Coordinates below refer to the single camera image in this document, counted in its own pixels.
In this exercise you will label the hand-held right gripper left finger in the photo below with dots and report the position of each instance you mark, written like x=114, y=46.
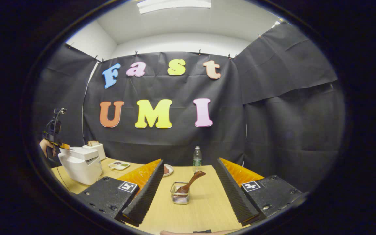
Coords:
x=144, y=195

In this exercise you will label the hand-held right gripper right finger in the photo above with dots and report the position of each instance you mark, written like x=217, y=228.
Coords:
x=233, y=195

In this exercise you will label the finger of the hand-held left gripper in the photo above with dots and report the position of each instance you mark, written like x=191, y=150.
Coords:
x=65, y=146

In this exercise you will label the white rice cooker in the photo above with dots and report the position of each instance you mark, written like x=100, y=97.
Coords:
x=80, y=166

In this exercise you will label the brown wooden spoon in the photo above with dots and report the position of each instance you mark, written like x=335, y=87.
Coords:
x=191, y=181

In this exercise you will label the white toaster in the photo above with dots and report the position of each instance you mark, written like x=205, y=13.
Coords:
x=98, y=151

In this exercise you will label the red meat slice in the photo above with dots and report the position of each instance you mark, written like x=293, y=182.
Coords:
x=166, y=170

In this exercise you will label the white round plate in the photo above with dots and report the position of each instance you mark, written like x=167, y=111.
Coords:
x=171, y=170

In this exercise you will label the white divided condiment dish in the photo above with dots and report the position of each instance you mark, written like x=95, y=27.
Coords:
x=119, y=165

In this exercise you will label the clear plastic water bottle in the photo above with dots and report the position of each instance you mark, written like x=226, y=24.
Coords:
x=197, y=160

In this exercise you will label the black backdrop cloth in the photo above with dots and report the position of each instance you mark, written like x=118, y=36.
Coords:
x=273, y=114

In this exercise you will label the long ceiling light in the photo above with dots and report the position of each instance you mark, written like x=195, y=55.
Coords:
x=175, y=5

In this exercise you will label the small ceiling light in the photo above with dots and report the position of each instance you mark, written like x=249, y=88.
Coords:
x=275, y=23

